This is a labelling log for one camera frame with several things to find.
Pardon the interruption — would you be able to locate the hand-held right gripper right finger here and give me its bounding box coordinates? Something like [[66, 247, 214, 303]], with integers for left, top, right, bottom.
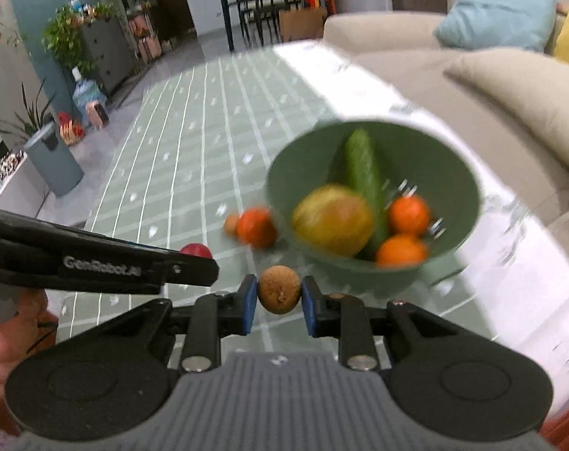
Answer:
[[301, 275, 460, 372]]

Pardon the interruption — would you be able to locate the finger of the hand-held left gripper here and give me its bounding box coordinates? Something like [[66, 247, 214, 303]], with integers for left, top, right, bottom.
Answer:
[[159, 248, 220, 288]]

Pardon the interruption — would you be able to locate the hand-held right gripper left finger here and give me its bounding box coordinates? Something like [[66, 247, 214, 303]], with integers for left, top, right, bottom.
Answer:
[[83, 274, 259, 373]]

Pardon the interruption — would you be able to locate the small red fruit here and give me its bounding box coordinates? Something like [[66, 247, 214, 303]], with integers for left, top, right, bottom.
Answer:
[[180, 243, 213, 260]]

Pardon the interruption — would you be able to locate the brown kiwi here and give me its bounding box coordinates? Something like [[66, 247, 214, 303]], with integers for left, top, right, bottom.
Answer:
[[257, 266, 302, 315]]

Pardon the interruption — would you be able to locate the orange tangerine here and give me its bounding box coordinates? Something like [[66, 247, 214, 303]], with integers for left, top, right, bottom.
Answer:
[[236, 207, 278, 250], [376, 234, 429, 268], [388, 195, 432, 237]]

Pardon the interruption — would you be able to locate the green plastic colander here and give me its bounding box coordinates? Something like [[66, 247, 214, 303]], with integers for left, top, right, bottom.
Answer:
[[264, 120, 483, 285]]

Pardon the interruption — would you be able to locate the green cucumber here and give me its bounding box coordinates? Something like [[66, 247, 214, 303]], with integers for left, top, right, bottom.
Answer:
[[344, 129, 391, 251]]

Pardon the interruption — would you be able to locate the person's left hand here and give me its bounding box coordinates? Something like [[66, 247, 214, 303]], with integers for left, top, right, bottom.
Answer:
[[0, 290, 60, 402]]

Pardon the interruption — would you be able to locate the white television stand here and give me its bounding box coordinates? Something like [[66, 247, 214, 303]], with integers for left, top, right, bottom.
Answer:
[[0, 150, 51, 219]]

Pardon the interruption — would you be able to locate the grey plant pot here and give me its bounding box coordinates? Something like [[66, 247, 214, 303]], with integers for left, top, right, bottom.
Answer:
[[23, 122, 86, 197]]

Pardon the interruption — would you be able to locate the green checked tablecloth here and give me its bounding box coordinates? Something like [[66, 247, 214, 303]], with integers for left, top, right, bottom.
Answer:
[[54, 40, 569, 381]]

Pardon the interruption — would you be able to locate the red orange toy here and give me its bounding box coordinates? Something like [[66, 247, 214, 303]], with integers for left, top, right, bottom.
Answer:
[[58, 112, 86, 146]]

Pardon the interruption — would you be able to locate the potted spiky plant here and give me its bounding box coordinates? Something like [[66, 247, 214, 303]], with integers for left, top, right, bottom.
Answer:
[[2, 80, 57, 144]]

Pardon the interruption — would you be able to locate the pink space heater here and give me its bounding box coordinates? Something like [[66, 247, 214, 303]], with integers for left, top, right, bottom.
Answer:
[[86, 101, 111, 129]]

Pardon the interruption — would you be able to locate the blue water bottle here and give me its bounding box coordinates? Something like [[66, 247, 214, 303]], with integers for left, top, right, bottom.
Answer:
[[72, 68, 108, 116]]

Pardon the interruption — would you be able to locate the grey drawer cabinet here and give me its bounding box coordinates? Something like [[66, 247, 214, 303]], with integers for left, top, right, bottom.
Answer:
[[80, 16, 135, 95]]

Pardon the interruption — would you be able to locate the green leafy plant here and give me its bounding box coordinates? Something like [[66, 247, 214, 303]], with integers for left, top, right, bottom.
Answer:
[[42, 4, 121, 72]]

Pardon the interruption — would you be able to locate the pink suitcase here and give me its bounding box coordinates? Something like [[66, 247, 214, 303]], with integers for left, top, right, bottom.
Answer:
[[136, 14, 164, 63]]

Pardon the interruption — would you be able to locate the dark dining table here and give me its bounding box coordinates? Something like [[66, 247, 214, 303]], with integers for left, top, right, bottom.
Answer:
[[217, 0, 304, 53]]

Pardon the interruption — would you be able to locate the black dining chair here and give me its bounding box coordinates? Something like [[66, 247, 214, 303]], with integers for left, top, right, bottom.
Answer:
[[242, 0, 291, 48]]

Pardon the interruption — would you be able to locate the orange red cloth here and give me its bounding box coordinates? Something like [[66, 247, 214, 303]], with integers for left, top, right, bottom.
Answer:
[[538, 397, 569, 451]]

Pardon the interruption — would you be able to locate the beige sofa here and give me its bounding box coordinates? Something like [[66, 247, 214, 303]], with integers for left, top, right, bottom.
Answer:
[[322, 9, 569, 257]]

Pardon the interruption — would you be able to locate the beige pillow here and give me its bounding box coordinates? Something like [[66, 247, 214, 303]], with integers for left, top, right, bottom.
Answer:
[[444, 49, 569, 182]]

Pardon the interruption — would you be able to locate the light blue pillow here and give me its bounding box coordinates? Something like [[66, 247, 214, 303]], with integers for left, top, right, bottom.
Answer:
[[434, 0, 560, 54]]

